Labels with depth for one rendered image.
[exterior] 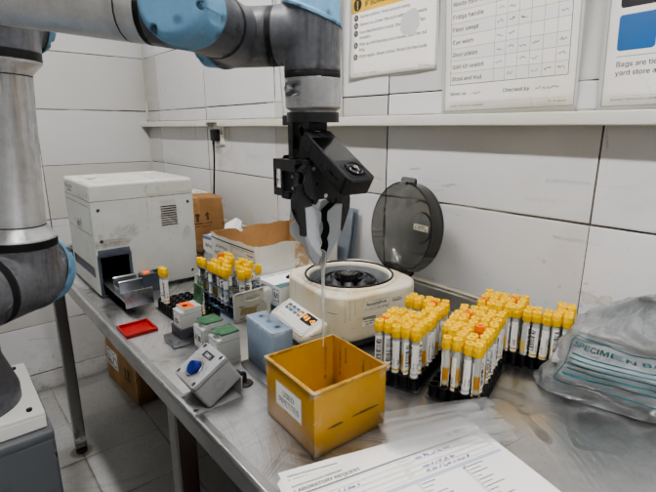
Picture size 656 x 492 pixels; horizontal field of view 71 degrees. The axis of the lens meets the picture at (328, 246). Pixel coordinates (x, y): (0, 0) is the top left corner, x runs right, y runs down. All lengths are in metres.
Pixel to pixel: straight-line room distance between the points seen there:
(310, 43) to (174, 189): 0.83
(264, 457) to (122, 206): 0.83
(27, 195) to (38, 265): 0.11
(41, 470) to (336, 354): 0.48
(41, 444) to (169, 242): 0.70
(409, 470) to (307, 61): 0.53
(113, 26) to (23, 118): 0.32
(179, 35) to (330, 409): 0.49
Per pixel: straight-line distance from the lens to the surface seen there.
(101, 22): 0.60
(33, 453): 0.86
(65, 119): 2.63
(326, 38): 0.63
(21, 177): 0.87
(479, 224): 1.11
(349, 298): 0.92
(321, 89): 0.62
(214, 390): 0.79
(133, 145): 2.71
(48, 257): 0.90
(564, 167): 1.01
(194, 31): 0.52
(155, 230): 1.37
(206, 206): 1.82
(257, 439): 0.73
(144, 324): 1.15
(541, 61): 1.03
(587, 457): 0.78
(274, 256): 1.21
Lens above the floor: 1.31
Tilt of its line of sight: 14 degrees down
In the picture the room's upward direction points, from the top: straight up
